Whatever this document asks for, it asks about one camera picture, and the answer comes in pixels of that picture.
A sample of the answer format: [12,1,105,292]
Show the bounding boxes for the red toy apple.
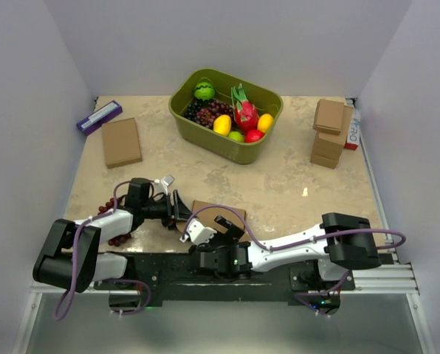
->
[244,129,264,143]

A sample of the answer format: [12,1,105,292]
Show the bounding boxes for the stacked brown cardboard boxes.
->
[310,99,354,169]

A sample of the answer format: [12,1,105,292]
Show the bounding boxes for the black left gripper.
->
[141,190,196,230]

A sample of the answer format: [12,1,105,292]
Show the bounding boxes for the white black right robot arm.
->
[181,212,382,290]

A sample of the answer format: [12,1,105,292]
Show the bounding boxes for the green toy watermelon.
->
[193,81,216,101]

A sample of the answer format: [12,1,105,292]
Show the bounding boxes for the purple white small box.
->
[76,100,123,136]

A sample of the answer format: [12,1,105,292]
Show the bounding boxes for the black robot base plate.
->
[95,253,355,314]

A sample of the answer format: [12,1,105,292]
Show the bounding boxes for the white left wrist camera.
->
[152,175,175,194]

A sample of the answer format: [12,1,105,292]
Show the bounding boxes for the red grapes on table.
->
[97,197,133,247]

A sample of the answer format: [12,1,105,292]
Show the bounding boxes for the dark red toy grapes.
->
[194,99,233,129]

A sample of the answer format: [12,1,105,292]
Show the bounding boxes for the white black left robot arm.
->
[32,178,192,293]

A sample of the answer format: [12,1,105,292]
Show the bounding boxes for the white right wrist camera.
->
[179,218,217,246]

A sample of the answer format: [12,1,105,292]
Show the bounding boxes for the white red box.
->
[344,109,361,150]

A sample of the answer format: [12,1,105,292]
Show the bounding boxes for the green toy lime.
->
[228,131,244,142]

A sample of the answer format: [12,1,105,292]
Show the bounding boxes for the aluminium frame rail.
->
[353,263,419,295]

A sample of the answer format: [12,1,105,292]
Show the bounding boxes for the dark blue toy grapes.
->
[183,100,202,121]

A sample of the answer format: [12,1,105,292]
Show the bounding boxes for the flat brown cardboard box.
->
[101,118,142,169]

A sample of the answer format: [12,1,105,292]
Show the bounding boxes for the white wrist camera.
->
[179,218,217,246]
[152,175,175,194]

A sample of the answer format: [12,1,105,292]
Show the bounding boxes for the olive green plastic basin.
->
[168,69,283,164]

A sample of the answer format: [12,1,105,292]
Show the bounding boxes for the red toy dragon fruit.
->
[231,83,259,133]

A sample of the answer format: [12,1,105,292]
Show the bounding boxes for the yellow orange toy mango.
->
[257,114,274,133]

